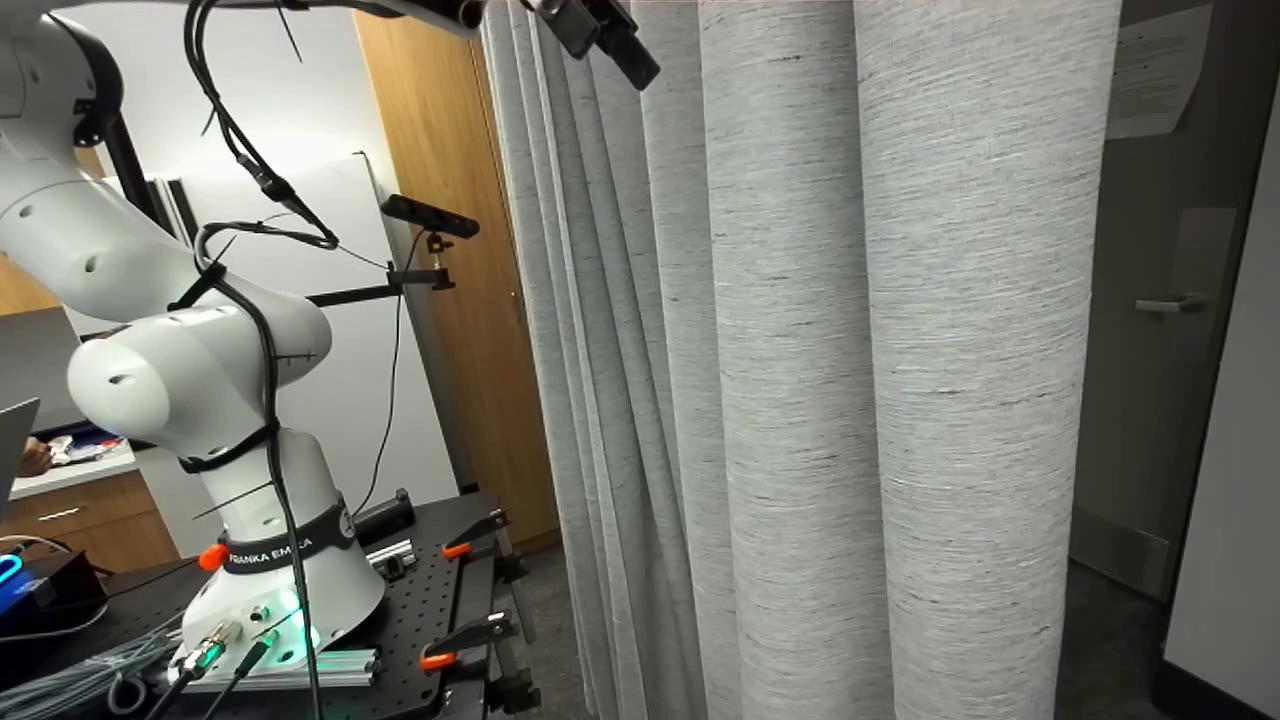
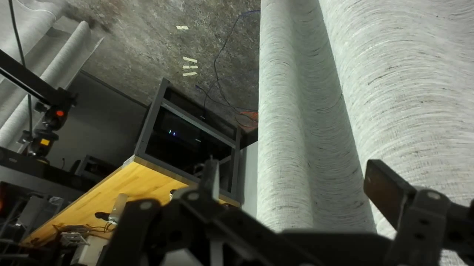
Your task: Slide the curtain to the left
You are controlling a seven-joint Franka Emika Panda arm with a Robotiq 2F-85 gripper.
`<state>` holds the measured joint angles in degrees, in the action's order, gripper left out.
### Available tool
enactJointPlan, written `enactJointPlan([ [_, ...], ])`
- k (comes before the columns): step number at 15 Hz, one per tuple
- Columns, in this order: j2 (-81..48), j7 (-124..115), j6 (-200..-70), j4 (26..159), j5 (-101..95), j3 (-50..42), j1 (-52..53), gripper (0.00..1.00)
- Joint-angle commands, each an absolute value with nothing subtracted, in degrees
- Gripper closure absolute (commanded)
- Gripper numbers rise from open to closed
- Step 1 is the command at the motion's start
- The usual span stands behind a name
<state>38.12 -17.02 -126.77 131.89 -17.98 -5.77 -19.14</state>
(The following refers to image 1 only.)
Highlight dark glass door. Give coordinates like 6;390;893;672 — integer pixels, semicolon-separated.
1063;0;1280;615

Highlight black metal post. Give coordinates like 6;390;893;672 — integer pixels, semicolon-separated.
95;110;207;261

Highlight black box with blue part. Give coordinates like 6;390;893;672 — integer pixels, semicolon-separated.
0;546;112;649

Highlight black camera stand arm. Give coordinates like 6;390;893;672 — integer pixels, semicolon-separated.
300;265;456;310

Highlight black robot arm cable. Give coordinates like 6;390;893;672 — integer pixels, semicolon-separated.
176;0;342;720

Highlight orange handled black clamp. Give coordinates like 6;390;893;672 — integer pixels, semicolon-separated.
414;609;529;681
434;509;520;568

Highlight grey laptop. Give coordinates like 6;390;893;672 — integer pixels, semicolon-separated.
0;390;45;505

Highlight grey woven curtain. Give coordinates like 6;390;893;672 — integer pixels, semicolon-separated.
477;0;1126;720

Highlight black perforated breadboard table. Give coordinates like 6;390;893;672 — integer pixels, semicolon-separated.
0;486;543;720

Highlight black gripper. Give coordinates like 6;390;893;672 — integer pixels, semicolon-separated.
534;0;662;95

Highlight thin black camera cable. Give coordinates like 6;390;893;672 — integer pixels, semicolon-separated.
346;237;413;525

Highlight grey cable bundle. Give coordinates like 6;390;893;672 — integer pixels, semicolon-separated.
0;619;183;720

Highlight white countertop with papers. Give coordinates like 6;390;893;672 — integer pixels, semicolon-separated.
4;415;145;505

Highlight wooden door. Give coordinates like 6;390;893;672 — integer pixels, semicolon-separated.
353;8;562;551

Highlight paper notice on door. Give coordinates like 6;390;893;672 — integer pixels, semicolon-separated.
1098;4;1212;143

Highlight silver door handle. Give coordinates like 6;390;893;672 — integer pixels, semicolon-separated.
1130;289;1220;322

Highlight wooden drawer cabinet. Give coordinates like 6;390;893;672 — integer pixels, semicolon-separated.
0;464;183;578

